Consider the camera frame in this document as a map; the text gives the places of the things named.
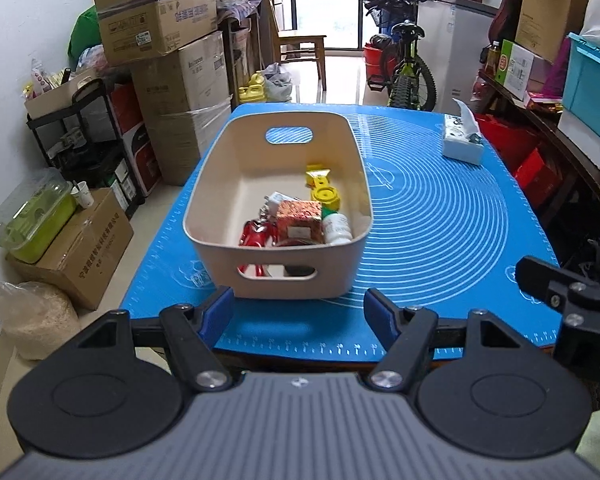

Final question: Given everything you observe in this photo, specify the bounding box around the yellow plastic jug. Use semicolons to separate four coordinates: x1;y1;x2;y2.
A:
237;74;268;105

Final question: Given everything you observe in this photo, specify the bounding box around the red patterned box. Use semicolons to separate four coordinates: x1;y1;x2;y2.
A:
272;200;326;246

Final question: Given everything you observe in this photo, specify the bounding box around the amber drink bottle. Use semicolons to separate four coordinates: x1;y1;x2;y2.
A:
485;41;502;78

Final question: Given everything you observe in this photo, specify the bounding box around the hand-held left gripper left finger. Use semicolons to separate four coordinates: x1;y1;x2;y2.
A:
77;286;234;394

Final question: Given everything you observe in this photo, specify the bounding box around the red gift box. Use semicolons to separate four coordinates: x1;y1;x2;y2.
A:
475;112;541;173
512;147;563;211

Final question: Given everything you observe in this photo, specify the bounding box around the black shelf rack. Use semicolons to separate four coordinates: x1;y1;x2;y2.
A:
26;77;146;211

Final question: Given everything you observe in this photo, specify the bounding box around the clear bag of grain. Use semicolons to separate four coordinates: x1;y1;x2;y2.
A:
0;280;81;361

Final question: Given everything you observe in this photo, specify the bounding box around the brown printed cardboard box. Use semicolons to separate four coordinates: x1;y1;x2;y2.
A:
7;187;135;311

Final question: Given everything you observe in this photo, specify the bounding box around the small white plastic object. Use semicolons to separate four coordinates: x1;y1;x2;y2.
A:
265;191;296;212

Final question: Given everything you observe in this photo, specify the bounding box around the green container with clear lid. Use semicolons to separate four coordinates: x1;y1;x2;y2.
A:
0;167;78;264

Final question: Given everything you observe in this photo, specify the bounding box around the blue silicone mat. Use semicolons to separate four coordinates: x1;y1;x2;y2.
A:
120;102;563;363

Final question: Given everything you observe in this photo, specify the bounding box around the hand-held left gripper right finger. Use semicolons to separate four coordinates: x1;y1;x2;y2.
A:
364;287;524;391

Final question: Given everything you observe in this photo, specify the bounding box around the yellow plastic toy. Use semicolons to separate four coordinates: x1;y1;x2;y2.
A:
305;164;342;212

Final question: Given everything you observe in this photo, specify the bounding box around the white paper cup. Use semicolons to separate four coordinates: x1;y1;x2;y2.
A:
71;181;96;209

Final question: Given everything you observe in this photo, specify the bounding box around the red bucket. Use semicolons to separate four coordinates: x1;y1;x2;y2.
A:
362;35;398;81

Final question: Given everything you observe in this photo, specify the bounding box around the white chest freezer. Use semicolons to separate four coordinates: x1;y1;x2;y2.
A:
417;0;498;113

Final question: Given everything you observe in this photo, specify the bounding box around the open taped cardboard box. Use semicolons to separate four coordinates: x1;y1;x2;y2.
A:
91;0;218;67

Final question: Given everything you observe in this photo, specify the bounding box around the beige plastic storage basket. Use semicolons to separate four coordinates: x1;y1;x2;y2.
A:
182;112;373;301

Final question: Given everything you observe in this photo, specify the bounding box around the white tissue pack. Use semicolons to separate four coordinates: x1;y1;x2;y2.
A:
441;99;485;166

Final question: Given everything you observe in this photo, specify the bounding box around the green carton box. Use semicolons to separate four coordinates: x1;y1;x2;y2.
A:
495;39;537;101

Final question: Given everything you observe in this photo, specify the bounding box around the light blue storage bin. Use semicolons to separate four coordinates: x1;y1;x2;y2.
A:
562;32;600;141

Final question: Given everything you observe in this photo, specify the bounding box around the tall brown cardboard box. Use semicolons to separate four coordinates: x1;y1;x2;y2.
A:
515;0;588;63

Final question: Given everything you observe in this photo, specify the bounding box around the cardboard box on rack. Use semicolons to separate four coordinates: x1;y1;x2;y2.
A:
24;67;101;120

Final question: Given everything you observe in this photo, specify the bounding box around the dark wooden bench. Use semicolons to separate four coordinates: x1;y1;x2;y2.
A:
477;67;600;201

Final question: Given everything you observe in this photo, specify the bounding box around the red toy figure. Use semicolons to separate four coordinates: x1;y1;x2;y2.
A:
237;202;277;279

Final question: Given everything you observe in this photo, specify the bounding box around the white and red appliance box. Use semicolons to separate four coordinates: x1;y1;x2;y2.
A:
122;121;163;197

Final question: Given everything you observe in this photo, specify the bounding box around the red cardboard box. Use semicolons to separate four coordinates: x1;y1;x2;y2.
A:
111;82;145;136

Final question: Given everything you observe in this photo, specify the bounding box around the grey plastic bag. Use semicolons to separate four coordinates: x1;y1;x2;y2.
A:
259;62;295;103

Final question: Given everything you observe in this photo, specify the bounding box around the white bottle with green cap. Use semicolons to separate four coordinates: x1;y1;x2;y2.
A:
322;211;353;246

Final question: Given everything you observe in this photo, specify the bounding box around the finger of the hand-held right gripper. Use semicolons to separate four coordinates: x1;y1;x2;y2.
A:
515;255;600;330

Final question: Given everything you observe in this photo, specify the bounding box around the plain brown cardboard box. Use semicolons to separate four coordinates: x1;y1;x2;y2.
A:
130;30;231;117

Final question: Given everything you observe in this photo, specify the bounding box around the green and black bicycle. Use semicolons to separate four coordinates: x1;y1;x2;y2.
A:
349;0;438;111

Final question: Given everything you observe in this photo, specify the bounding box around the white storage box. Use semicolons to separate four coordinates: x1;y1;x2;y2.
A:
557;107;600;173

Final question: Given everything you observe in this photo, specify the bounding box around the wooden chair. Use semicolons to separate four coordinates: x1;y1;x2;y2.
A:
262;0;328;92

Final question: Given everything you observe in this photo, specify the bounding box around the green bag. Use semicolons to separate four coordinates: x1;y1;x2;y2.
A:
67;5;103;71

